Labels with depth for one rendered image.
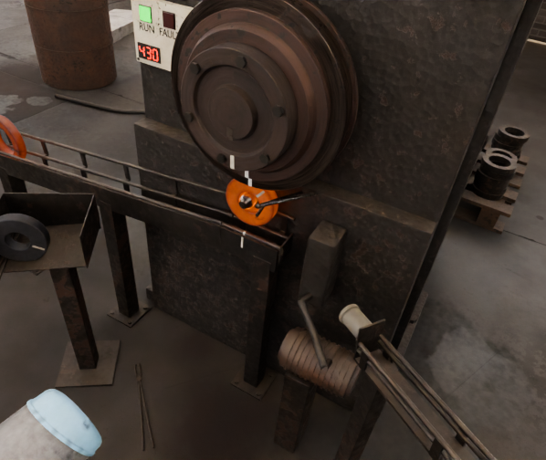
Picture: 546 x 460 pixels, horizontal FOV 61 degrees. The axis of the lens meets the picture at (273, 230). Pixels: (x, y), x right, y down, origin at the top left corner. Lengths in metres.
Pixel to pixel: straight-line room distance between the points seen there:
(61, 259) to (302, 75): 0.88
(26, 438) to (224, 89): 0.72
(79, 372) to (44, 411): 1.20
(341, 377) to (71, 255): 0.84
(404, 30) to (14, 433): 1.00
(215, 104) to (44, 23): 2.99
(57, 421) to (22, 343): 1.39
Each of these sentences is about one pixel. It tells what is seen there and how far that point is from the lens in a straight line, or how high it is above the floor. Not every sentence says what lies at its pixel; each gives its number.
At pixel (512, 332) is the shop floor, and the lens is 2.37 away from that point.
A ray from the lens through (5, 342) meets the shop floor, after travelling 2.14.
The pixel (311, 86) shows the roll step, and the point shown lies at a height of 1.20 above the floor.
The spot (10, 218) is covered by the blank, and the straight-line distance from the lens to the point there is 1.43.
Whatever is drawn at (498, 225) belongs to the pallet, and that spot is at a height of 0.02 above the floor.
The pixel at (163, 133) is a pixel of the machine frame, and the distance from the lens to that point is 1.49.
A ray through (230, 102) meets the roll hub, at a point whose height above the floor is 1.14.
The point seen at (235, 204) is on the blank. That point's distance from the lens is 1.32.
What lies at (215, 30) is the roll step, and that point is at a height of 1.26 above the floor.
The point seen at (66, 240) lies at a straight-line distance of 1.54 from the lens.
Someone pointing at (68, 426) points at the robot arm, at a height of 0.94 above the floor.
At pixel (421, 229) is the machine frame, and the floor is 0.87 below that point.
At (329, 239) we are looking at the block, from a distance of 1.21.
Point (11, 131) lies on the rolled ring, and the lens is 1.98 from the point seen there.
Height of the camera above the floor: 1.57
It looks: 39 degrees down
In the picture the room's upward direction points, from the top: 6 degrees clockwise
